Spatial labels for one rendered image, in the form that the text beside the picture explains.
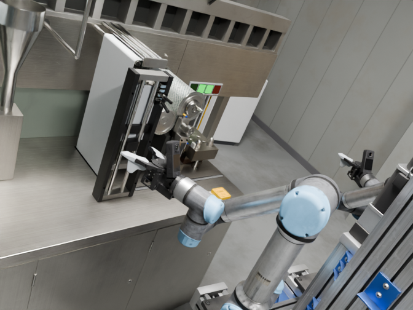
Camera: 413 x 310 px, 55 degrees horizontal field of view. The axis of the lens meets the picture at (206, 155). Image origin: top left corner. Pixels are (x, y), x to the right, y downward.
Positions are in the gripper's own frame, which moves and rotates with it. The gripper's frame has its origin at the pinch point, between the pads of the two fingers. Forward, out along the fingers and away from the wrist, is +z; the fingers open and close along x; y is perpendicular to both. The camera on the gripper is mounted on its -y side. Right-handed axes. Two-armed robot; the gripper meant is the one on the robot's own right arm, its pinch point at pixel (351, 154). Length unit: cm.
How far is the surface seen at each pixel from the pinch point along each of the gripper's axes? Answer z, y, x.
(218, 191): -17, 22, -67
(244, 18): 48, -45, -62
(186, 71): 32, -16, -88
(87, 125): -12, 1, -130
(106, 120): -22, -7, -121
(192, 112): -9, -11, -86
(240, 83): 58, -6, -52
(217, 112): 77, 23, -57
